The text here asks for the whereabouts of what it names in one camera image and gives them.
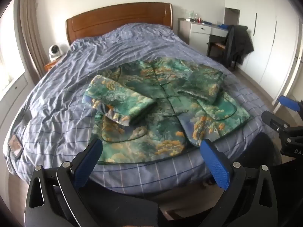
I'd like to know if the bed with blue plaid sheet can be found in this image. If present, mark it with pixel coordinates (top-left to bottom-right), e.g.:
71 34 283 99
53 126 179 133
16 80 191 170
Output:
3 23 273 194

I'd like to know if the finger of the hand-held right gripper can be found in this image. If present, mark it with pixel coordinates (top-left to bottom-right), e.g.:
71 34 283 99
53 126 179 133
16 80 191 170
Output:
277 95 303 112
261 110 291 134

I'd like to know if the chair with dark jacket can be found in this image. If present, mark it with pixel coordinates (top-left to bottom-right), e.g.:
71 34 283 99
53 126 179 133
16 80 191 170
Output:
223 25 255 65

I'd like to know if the white desk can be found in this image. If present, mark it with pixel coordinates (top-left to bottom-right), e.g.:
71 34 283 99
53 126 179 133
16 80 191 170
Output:
177 18 231 57

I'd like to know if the smartphone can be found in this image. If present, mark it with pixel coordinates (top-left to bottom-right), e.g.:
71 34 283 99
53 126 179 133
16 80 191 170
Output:
8 134 23 158

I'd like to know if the green printed jacket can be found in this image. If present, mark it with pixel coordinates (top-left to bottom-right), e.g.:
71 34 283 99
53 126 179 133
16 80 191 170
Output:
83 58 251 165

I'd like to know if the person's dark clothing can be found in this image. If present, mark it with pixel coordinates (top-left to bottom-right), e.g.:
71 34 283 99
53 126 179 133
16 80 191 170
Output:
78 132 287 227

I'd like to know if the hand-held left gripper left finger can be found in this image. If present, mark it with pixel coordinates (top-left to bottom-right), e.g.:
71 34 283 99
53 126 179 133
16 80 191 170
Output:
24 138 105 227

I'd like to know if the white desk fan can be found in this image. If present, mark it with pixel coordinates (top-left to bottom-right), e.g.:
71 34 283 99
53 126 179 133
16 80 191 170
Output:
48 44 68 62

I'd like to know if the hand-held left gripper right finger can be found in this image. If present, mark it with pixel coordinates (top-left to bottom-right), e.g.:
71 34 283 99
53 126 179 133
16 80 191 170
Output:
200 139 278 227

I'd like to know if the wooden chair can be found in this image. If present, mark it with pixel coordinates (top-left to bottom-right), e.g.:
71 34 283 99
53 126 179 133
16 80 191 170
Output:
209 41 237 70

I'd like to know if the wooden nightstand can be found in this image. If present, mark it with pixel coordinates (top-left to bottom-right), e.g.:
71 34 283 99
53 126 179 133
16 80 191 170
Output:
45 60 57 72

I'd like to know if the white wardrobe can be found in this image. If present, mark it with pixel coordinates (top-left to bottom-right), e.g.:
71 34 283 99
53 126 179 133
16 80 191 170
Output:
224 5 303 114

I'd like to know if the white window cabinet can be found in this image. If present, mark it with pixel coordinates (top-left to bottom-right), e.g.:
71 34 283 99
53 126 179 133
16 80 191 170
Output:
0 71 29 135

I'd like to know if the window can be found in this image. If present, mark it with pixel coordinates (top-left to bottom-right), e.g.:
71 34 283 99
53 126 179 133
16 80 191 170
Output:
0 28 15 81

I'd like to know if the brown curtain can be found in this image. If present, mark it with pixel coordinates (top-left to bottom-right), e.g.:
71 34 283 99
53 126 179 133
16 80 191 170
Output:
19 0 49 81

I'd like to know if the wooden headboard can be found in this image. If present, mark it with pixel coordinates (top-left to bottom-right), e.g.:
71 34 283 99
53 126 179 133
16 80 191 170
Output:
66 2 174 46

